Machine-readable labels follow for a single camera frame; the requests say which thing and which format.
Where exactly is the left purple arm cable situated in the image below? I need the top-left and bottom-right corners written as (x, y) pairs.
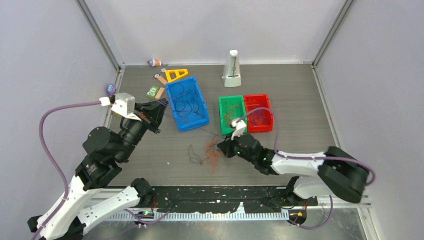
top-left (31, 101), bottom-right (104, 240)

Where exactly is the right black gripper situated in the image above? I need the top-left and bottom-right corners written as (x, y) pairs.
top-left (218, 130), bottom-right (257, 165)

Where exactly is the black cable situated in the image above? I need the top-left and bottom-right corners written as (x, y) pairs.
top-left (187, 127), bottom-right (226, 166)
top-left (172, 89), bottom-right (206, 120)
top-left (172, 81), bottom-right (206, 120)

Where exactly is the red plastic bin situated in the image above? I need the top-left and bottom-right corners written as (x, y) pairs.
top-left (243, 93), bottom-right (274, 133)

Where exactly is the blue plastic bin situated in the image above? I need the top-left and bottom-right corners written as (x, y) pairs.
top-left (165, 76), bottom-right (210, 132)

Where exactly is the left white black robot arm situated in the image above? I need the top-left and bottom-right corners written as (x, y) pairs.
top-left (27, 101), bottom-right (167, 240)

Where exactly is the orange cable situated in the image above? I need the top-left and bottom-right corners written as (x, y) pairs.
top-left (202, 139), bottom-right (224, 175)
top-left (223, 103), bottom-right (244, 128)

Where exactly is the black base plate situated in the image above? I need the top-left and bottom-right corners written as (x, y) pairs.
top-left (137, 186), bottom-right (318, 214)

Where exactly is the yellow triangle toy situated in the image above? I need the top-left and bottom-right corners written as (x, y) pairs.
top-left (165, 68), bottom-right (189, 83)

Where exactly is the small colourful figurine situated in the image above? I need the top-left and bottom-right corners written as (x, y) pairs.
top-left (146, 58), bottom-right (163, 67)

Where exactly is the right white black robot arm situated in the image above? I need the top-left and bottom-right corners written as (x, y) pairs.
top-left (217, 134), bottom-right (373, 205)

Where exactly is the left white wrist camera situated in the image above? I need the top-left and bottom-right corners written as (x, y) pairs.
top-left (99, 92), bottom-right (141, 121)

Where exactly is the white metronome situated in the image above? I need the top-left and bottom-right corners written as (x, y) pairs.
top-left (222, 50), bottom-right (242, 88)

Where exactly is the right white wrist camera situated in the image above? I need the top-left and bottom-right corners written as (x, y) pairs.
top-left (230, 118), bottom-right (247, 140)

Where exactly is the purple round toy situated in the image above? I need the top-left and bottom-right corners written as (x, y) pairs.
top-left (106, 83), bottom-right (117, 97)

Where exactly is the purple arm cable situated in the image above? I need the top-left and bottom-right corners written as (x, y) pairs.
top-left (31, 101), bottom-right (104, 240)
top-left (236, 106), bottom-right (377, 186)

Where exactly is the tan wooden block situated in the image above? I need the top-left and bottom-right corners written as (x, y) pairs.
top-left (154, 87), bottom-right (165, 100)

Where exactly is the tan strap with ring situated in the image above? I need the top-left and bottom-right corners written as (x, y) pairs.
top-left (153, 73), bottom-right (169, 86)

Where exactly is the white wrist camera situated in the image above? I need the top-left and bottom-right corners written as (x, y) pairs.
top-left (99, 92), bottom-right (141, 121)
top-left (230, 118), bottom-right (247, 140)

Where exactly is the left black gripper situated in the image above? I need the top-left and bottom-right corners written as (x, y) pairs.
top-left (117, 97), bottom-right (169, 160)

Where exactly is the green plastic bin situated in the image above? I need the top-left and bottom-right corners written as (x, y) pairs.
top-left (218, 95), bottom-right (247, 135)

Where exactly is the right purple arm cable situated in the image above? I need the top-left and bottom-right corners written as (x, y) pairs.
top-left (236, 106), bottom-right (377, 186)

